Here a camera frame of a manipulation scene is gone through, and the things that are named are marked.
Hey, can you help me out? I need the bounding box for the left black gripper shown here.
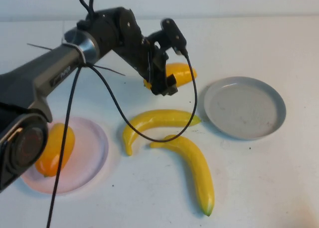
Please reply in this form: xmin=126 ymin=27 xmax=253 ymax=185
xmin=117 ymin=35 xmax=179 ymax=96

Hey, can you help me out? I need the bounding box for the yellow plastic mango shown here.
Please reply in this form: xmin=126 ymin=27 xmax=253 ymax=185
xmin=143 ymin=62 xmax=198 ymax=90

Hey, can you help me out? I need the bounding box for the strongly curved yellow banana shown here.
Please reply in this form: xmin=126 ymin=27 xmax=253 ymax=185
xmin=122 ymin=109 xmax=201 ymax=157

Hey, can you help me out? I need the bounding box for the long yellow banana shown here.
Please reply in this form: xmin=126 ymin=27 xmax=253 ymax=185
xmin=149 ymin=134 xmax=215 ymax=217

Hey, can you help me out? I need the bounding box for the orange-tinted plastic mango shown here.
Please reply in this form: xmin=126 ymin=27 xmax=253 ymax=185
xmin=34 ymin=123 xmax=76 ymax=178

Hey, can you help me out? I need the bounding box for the grey-blue round plate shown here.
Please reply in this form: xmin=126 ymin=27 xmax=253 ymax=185
xmin=203 ymin=76 xmax=287 ymax=141

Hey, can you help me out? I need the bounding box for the pink round plate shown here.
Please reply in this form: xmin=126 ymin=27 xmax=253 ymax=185
xmin=21 ymin=117 xmax=110 ymax=195

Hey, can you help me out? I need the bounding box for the left black camera cable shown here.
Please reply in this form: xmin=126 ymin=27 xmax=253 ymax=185
xmin=46 ymin=0 xmax=198 ymax=228

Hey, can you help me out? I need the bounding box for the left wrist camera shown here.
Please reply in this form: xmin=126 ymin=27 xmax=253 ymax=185
xmin=147 ymin=18 xmax=188 ymax=56

